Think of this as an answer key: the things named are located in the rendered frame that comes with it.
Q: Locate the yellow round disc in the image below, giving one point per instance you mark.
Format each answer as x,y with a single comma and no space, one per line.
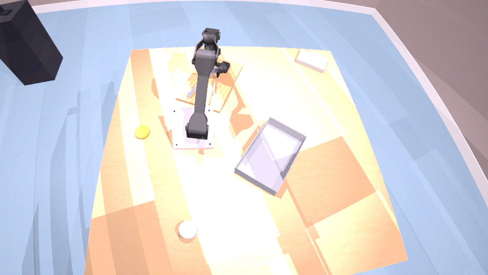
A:
142,132

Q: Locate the light wooden board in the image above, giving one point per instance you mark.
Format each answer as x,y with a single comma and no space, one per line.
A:
223,86

